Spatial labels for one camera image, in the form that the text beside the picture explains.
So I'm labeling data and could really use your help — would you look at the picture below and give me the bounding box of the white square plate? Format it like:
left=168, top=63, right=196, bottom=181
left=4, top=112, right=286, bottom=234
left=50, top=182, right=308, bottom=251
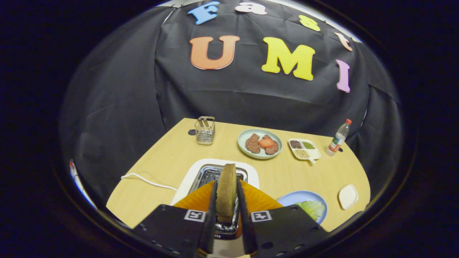
left=338, top=184, right=359, bottom=210

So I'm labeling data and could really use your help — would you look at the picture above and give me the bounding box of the green lettuce leaf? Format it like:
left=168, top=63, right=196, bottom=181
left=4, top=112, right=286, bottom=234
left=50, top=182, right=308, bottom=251
left=294, top=200, right=326, bottom=221

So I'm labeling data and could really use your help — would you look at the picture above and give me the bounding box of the metal wire utensil holder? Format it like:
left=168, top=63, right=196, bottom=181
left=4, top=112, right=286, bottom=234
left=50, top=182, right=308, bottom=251
left=194, top=116, right=216, bottom=145

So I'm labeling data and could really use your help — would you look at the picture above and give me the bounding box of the white power cable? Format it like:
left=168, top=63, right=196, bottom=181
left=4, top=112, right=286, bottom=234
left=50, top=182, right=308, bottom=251
left=121, top=173, right=178, bottom=192

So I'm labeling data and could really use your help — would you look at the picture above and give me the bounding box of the pale green plate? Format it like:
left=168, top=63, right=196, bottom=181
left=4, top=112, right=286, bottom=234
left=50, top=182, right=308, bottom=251
left=237, top=129, right=283, bottom=160

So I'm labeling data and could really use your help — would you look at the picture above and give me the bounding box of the white toaster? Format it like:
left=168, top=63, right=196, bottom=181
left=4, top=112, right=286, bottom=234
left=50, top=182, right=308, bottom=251
left=170, top=158, right=260, bottom=258

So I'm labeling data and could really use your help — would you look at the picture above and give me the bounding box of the white and red object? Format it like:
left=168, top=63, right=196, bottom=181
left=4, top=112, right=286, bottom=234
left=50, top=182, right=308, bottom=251
left=69, top=159, right=98, bottom=210

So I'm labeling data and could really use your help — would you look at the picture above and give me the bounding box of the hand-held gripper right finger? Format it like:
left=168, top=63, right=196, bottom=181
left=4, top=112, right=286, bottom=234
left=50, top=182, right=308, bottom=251
left=236, top=179, right=328, bottom=257

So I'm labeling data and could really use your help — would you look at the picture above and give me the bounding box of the white divided seasoning tray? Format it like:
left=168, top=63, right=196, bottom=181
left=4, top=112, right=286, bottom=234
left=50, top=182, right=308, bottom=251
left=288, top=138, right=322, bottom=164

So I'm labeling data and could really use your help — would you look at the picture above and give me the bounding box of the clear bottle with red cap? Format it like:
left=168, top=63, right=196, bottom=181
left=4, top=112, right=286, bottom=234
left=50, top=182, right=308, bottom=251
left=325, top=119, right=352, bottom=157

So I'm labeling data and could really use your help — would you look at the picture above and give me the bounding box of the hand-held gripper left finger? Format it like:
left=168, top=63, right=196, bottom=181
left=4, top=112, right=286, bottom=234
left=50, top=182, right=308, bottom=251
left=132, top=180, right=218, bottom=255

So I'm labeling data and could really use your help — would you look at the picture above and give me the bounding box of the blue plate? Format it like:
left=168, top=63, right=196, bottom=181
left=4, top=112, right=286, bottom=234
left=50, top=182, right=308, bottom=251
left=277, top=190, right=328, bottom=225

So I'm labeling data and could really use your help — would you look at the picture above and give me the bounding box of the brown bread slice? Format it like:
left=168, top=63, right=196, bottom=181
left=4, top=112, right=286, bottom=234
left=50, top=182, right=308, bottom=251
left=216, top=163, right=237, bottom=224

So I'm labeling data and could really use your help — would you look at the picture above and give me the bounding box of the brown meat piece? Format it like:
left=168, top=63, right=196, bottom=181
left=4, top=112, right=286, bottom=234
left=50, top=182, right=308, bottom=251
left=245, top=133, right=261, bottom=154
left=262, top=135, right=279, bottom=155

